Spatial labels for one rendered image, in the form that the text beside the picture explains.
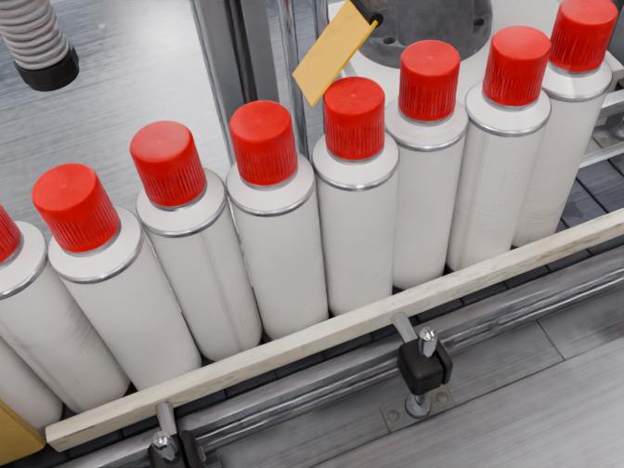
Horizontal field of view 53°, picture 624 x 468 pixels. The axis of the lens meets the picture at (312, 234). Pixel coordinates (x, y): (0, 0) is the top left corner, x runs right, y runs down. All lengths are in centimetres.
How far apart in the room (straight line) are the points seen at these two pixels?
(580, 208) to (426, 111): 24
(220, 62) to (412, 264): 20
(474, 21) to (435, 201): 33
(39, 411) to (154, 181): 20
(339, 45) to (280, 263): 13
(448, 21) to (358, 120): 34
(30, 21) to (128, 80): 45
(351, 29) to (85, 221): 16
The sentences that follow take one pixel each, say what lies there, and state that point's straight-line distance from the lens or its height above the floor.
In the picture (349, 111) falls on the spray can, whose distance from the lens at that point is 33.
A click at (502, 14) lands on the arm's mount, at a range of 76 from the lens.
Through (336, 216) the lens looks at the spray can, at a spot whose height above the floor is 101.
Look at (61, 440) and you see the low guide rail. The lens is 46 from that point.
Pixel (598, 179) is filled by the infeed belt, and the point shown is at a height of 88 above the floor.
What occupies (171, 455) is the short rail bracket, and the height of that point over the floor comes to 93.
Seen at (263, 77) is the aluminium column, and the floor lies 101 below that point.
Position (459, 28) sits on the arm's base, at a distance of 67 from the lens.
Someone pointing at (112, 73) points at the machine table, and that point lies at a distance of 84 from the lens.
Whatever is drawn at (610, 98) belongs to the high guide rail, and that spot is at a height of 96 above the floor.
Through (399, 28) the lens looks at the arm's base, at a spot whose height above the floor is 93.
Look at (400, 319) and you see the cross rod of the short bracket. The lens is 45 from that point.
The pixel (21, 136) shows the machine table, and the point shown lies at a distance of 80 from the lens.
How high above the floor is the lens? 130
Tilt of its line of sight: 52 degrees down
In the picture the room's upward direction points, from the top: 7 degrees counter-clockwise
